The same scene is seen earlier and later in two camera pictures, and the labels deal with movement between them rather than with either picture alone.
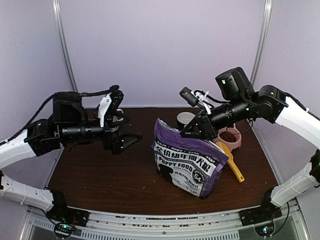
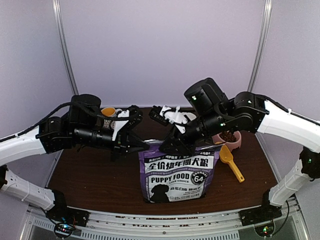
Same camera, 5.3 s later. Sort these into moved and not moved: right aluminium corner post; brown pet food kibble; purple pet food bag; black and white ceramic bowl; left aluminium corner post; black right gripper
Moved: black right gripper; purple pet food bag
Not moved: black and white ceramic bowl; brown pet food kibble; right aluminium corner post; left aluminium corner post
